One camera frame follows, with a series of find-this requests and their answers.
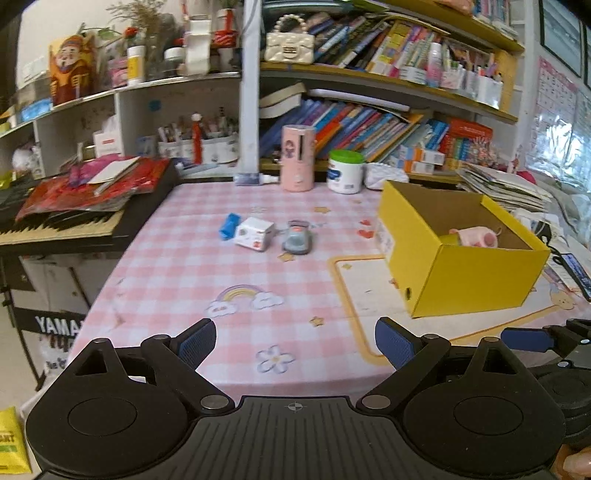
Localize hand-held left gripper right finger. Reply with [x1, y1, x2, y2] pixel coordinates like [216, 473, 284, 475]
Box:
[358, 318, 536, 414]

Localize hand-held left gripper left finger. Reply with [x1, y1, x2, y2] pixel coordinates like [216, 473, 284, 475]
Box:
[69, 318, 234, 414]

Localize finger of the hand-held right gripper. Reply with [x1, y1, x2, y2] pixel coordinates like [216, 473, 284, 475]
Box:
[501, 318, 591, 358]

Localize yellow cardboard box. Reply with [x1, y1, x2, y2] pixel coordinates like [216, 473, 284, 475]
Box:
[378, 180, 551, 319]

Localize pink plush toy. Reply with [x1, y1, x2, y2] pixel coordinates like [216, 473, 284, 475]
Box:
[449, 225, 503, 248]

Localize small blue packet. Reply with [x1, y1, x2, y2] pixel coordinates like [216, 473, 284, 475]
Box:
[219, 213, 243, 241]

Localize small white carton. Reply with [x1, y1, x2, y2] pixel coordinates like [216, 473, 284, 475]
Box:
[233, 217, 276, 253]

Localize grey toy car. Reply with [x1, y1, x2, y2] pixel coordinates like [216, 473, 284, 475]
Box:
[281, 220, 317, 254]

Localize person's right hand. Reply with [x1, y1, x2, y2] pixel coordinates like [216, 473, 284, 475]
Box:
[556, 450, 591, 480]

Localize pink checkered tablecloth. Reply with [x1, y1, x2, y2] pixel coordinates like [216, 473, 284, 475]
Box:
[67, 182, 591, 393]

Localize smartphone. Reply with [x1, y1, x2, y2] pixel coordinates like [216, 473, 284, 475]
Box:
[554, 253, 591, 303]

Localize stack of papers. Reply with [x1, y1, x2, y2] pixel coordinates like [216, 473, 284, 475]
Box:
[457, 166, 555, 214]

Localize black keyboard stand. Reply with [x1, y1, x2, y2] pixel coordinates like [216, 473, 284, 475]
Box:
[0, 253, 122, 393]

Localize white tissue pack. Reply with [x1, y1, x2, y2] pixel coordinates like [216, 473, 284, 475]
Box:
[365, 162, 410, 191]

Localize black electronic keyboard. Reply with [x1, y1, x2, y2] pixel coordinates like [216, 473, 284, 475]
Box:
[0, 159, 181, 254]

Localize white glue bottle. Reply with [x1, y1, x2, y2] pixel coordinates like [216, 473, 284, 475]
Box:
[233, 172, 280, 186]

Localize white jar with green lid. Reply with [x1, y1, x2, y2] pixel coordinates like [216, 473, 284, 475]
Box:
[327, 150, 365, 195]

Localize orange and white box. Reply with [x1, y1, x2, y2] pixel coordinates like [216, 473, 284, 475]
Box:
[402, 145, 447, 165]
[392, 157, 435, 174]

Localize white card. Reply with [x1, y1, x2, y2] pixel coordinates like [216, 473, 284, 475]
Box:
[87, 157, 141, 195]

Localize white pen cup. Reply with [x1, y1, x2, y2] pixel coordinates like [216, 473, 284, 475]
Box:
[158, 138, 192, 160]
[202, 134, 239, 165]

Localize red paper sheets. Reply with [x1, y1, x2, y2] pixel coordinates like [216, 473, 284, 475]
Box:
[16, 157, 171, 223]

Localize red doll ornament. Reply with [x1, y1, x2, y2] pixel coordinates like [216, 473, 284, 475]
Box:
[191, 113, 204, 165]

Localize pink humidifier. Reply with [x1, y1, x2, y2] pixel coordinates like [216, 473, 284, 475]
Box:
[281, 124, 317, 192]

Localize red boxed book set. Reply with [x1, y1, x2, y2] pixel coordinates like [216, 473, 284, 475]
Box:
[438, 119, 494, 167]

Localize yellow bag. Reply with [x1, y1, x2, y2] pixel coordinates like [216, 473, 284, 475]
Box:
[0, 406, 33, 476]

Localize white box with red label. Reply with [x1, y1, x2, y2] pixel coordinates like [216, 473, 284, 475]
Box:
[92, 131, 126, 160]

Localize row of leaning books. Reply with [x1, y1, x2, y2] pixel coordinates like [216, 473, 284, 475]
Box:
[259, 99, 451, 163]

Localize white shelf unit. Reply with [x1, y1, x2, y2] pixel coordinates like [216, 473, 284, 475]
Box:
[0, 74, 242, 178]

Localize white pen box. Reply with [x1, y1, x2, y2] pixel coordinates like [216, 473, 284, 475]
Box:
[475, 74, 504, 110]

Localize wooden bookshelf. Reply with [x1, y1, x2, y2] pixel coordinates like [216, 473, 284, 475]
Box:
[240, 0, 527, 183]

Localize white bottle with yellow label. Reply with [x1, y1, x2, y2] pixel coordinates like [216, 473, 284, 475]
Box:
[126, 45, 145, 86]

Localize fortune god figure box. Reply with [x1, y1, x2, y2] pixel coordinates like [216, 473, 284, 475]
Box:
[48, 34, 98, 107]

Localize row of upright books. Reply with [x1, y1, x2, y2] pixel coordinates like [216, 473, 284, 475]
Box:
[307, 9, 444, 75]

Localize white quilted handbag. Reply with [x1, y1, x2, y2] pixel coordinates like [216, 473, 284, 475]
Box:
[265, 15, 316, 64]

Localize alphabet wall poster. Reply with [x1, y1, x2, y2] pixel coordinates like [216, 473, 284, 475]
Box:
[526, 58, 579, 177]

